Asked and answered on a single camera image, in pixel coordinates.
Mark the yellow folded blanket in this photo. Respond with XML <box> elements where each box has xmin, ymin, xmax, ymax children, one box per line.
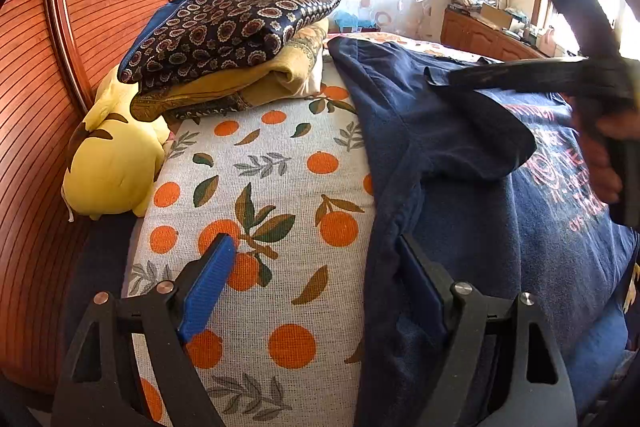
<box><xmin>130</xmin><ymin>18</ymin><xmax>329</xmax><ymax>122</ymax></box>

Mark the pink bottle on cabinet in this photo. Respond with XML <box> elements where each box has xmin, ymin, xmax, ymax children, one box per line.
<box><xmin>536</xmin><ymin>26</ymin><xmax>556</xmax><ymax>57</ymax></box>

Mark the cardboard box on cabinet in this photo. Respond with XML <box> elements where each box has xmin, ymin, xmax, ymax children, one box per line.
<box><xmin>480</xmin><ymin>4</ymin><xmax>513</xmax><ymax>29</ymax></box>

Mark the wooden slatted wardrobe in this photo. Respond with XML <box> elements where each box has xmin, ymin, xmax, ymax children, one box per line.
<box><xmin>1</xmin><ymin>0</ymin><xmax>169</xmax><ymax>393</ymax></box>

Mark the navy printed t-shirt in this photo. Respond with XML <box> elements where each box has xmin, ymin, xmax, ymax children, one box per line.
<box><xmin>329</xmin><ymin>38</ymin><xmax>639</xmax><ymax>426</ymax></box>

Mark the blue toy on bed end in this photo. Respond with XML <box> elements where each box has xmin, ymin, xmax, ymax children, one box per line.
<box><xmin>333</xmin><ymin>11</ymin><xmax>378</xmax><ymax>34</ymax></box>

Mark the yellow plush toy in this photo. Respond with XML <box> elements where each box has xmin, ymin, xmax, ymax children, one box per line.
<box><xmin>61</xmin><ymin>67</ymin><xmax>170</xmax><ymax>221</ymax></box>

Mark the orange-print bed sheet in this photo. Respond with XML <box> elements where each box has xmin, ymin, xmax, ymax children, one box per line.
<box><xmin>121</xmin><ymin>56</ymin><xmax>377</xmax><ymax>427</ymax></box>

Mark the wooden side cabinet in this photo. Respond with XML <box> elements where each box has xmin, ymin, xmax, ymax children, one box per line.
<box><xmin>440</xmin><ymin>8</ymin><xmax>546</xmax><ymax>62</ymax></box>

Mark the person's right hand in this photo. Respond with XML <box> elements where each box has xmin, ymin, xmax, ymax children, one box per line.
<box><xmin>572</xmin><ymin>105</ymin><xmax>639</xmax><ymax>205</ymax></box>

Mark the patterned navy pillow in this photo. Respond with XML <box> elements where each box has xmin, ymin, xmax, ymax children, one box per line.
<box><xmin>117</xmin><ymin>0</ymin><xmax>342</xmax><ymax>93</ymax></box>

